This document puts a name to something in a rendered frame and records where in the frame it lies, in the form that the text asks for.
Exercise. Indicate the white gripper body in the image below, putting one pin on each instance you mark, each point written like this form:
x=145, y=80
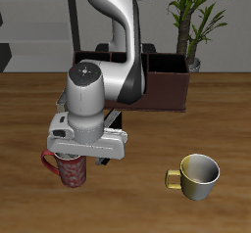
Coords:
x=108, y=147

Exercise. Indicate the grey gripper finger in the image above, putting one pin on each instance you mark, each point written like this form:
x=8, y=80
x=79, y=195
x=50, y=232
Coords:
x=103, y=161

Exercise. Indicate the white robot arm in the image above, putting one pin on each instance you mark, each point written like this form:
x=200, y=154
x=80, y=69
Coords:
x=121, y=77

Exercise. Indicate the red patterned mug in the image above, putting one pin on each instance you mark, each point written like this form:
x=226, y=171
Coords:
x=73, y=173

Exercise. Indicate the yellow and white mug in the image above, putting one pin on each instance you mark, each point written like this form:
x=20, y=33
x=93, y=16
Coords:
x=199, y=181

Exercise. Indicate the black block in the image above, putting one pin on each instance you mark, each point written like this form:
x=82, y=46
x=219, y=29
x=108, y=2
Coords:
x=4, y=57

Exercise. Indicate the green pot plant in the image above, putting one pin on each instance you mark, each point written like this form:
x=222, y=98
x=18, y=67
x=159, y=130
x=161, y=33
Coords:
x=183, y=31

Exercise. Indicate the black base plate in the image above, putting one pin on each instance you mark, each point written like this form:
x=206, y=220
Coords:
x=148, y=48

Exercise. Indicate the black vertical post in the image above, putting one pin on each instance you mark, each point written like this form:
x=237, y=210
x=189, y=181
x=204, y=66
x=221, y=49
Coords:
x=74, y=18

